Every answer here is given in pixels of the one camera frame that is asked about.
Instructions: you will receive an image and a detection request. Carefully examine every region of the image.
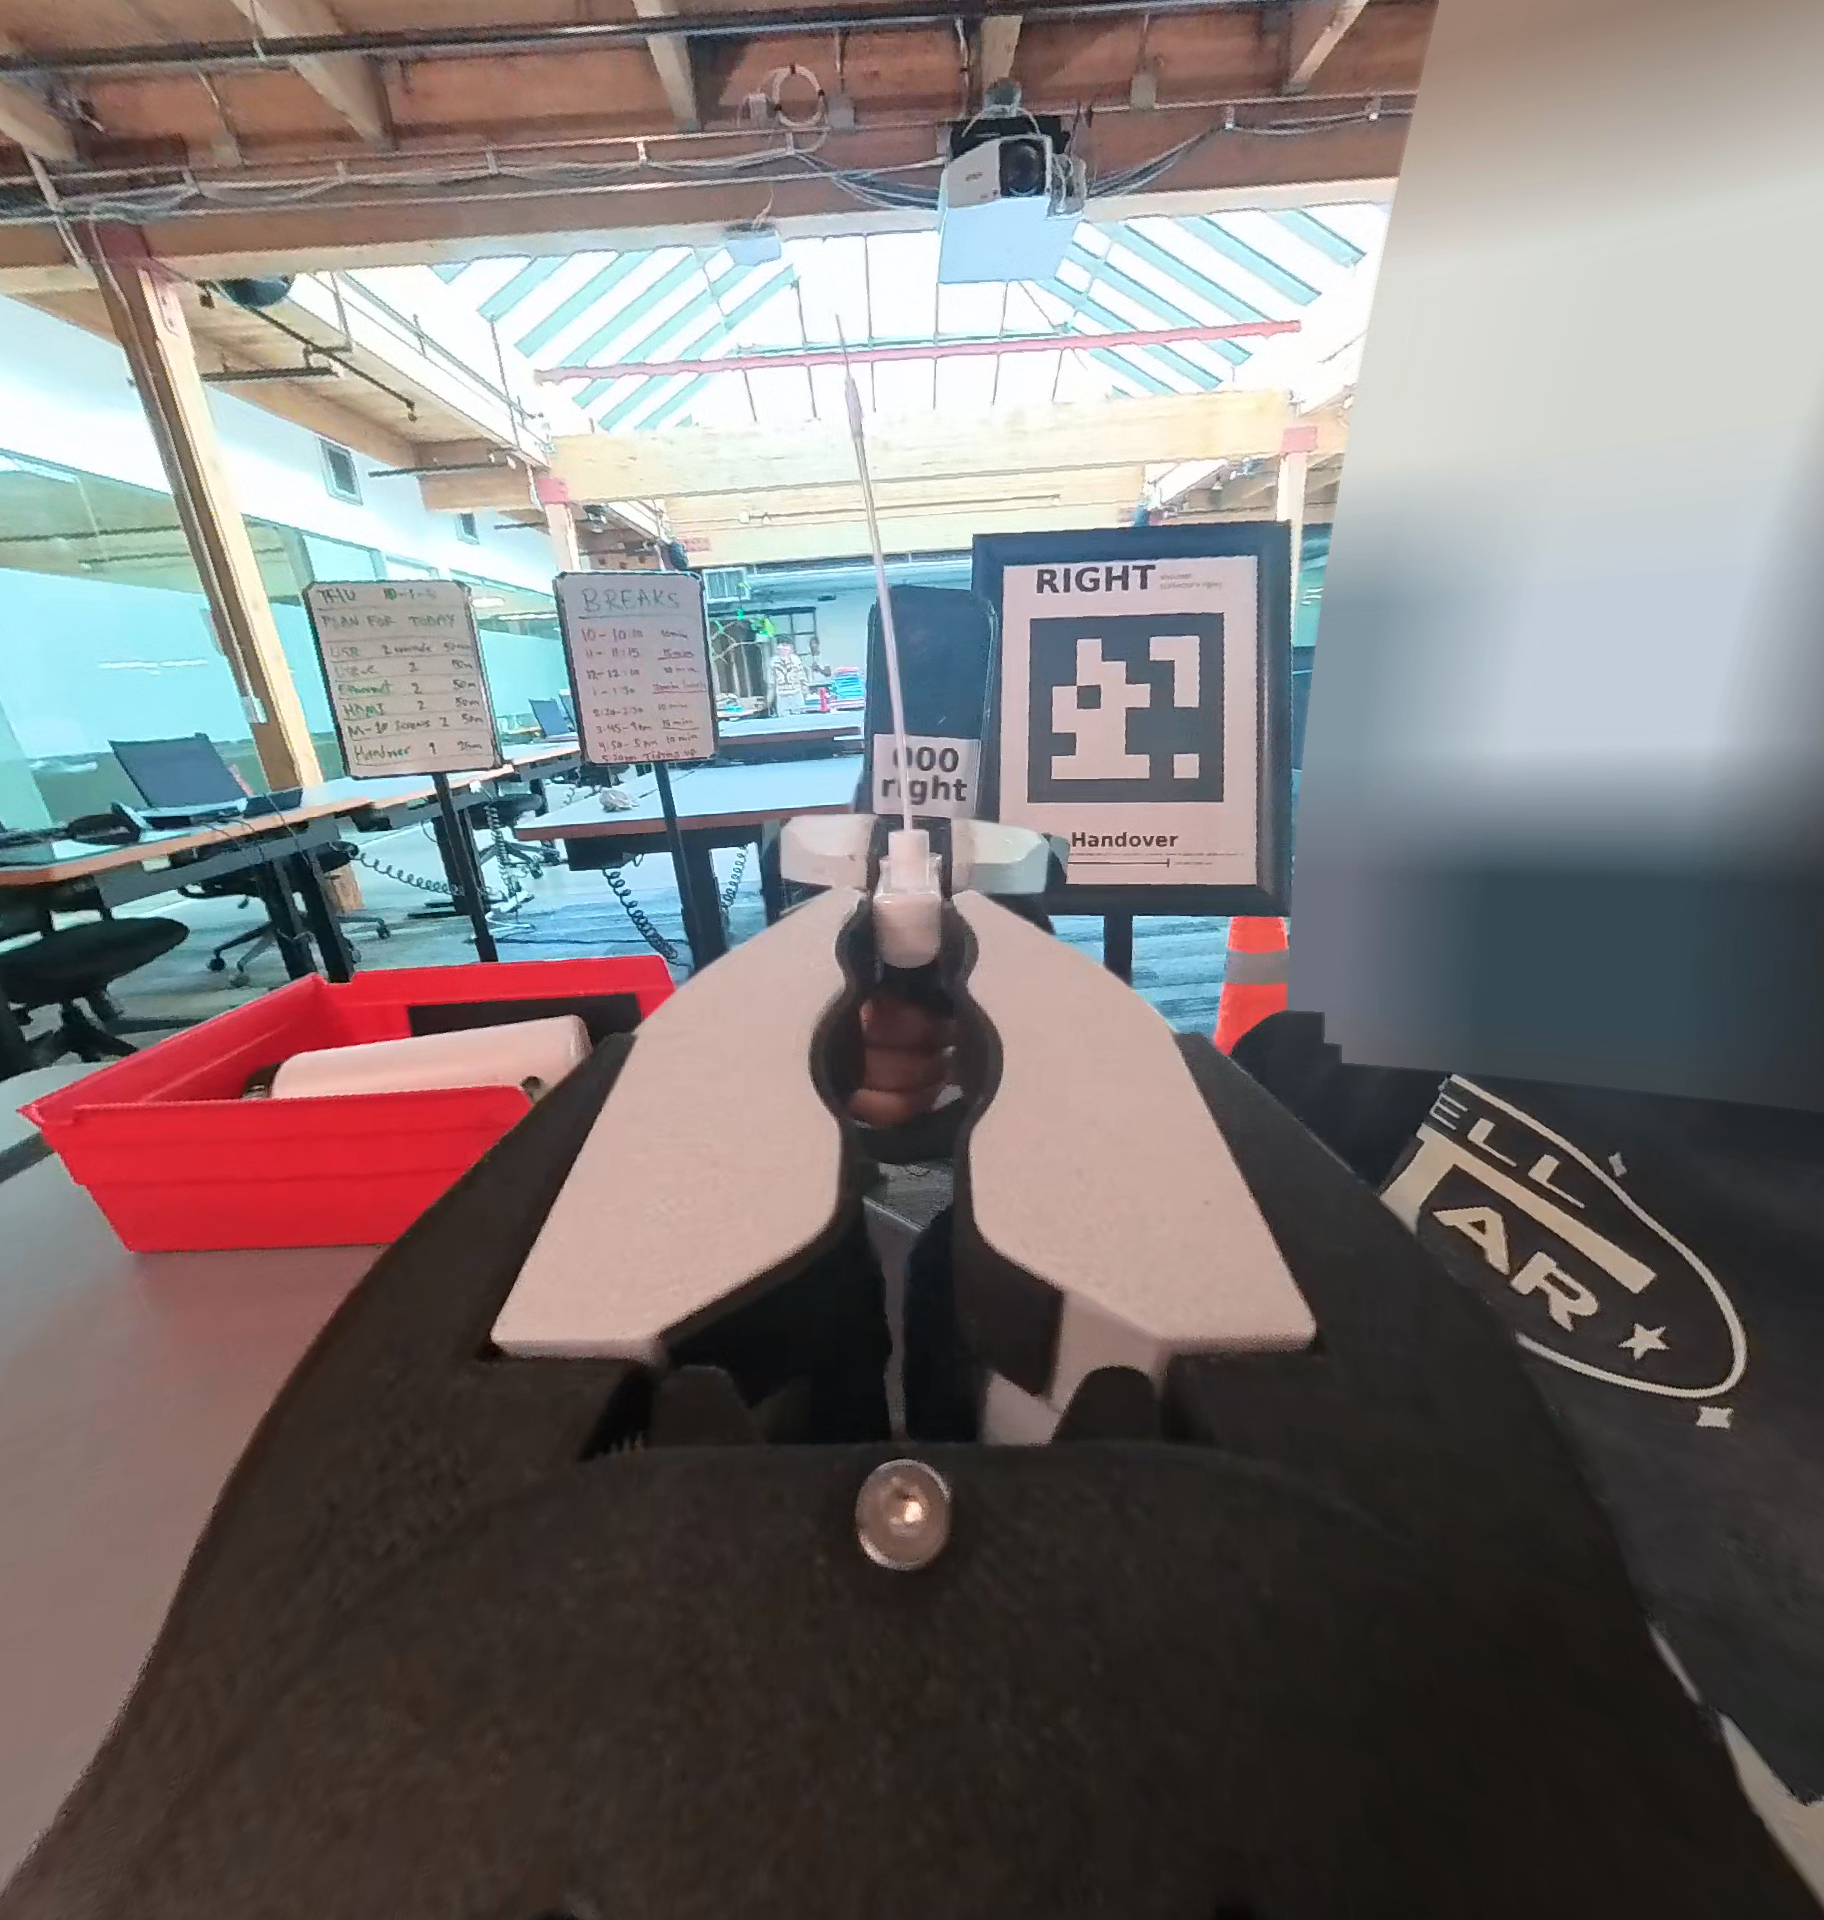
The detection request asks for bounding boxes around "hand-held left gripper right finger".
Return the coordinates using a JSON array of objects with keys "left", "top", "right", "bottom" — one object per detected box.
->
[{"left": 956, "top": 894, "right": 1319, "bottom": 1445}]

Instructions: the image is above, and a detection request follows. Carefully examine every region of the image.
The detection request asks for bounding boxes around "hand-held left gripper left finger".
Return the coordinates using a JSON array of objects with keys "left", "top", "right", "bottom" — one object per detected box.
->
[{"left": 489, "top": 885, "right": 862, "bottom": 1367}]

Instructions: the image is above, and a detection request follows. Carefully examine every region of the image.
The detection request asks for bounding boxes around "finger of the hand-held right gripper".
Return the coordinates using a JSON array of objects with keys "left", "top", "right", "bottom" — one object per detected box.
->
[
  {"left": 942, "top": 823, "right": 1075, "bottom": 900},
  {"left": 781, "top": 814, "right": 888, "bottom": 890}
]

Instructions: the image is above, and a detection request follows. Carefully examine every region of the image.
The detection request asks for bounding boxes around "thin white rod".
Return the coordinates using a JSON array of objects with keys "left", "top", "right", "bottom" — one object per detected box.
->
[{"left": 839, "top": 313, "right": 953, "bottom": 1442}]

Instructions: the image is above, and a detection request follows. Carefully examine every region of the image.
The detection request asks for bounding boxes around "red plastic storage bin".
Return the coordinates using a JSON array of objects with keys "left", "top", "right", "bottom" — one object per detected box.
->
[{"left": 20, "top": 957, "right": 678, "bottom": 1255}]

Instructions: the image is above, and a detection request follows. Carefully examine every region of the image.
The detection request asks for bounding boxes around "person's right hand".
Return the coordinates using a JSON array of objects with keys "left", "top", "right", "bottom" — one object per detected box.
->
[{"left": 850, "top": 1000, "right": 958, "bottom": 1127}]

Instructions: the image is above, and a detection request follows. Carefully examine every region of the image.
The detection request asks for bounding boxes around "wooden office desk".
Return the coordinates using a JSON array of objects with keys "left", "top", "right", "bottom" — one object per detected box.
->
[
  {"left": 514, "top": 756, "right": 872, "bottom": 964},
  {"left": 0, "top": 763, "right": 558, "bottom": 1053}
]

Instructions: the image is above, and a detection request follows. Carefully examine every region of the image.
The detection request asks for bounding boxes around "orange traffic cone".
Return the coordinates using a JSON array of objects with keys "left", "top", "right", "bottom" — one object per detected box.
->
[{"left": 1209, "top": 915, "right": 1293, "bottom": 1062}]

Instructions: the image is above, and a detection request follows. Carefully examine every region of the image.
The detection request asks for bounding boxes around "handwritten whiteboard sign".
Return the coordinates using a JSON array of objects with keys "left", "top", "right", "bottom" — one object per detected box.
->
[
  {"left": 554, "top": 569, "right": 721, "bottom": 769},
  {"left": 300, "top": 577, "right": 505, "bottom": 782}
]

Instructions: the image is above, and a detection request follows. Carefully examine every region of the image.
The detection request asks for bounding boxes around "black framed marker sign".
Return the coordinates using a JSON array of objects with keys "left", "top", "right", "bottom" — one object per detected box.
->
[{"left": 972, "top": 522, "right": 1297, "bottom": 992}]

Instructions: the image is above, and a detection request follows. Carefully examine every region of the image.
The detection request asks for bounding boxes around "white ceiling projector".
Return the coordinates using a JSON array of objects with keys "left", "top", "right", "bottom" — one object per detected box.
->
[{"left": 934, "top": 111, "right": 1090, "bottom": 288}]

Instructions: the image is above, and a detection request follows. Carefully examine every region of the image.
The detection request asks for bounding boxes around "wooden support post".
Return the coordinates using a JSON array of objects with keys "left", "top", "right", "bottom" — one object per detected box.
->
[{"left": 95, "top": 226, "right": 328, "bottom": 794}]

